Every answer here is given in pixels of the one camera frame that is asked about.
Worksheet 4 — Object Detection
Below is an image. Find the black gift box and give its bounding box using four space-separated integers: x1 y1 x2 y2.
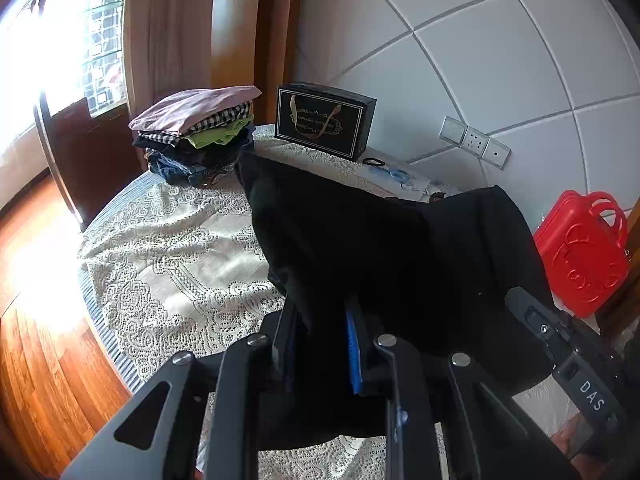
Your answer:
274 82 376 162

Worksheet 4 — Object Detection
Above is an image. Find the white wall socket panel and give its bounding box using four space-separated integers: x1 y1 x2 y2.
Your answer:
438 116 511 170

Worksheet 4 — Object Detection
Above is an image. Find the blue printed paper sheet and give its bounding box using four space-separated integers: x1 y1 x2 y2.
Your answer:
363 158 431 200

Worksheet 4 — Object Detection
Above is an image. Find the stack of folded clothes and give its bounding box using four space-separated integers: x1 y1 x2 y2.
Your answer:
129 86 260 188

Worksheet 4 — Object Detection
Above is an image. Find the black printed t-shirt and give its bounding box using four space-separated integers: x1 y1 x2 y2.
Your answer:
236 152 551 448

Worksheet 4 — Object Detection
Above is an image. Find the red plastic storage case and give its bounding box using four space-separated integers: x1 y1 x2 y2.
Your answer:
534 190 629 318

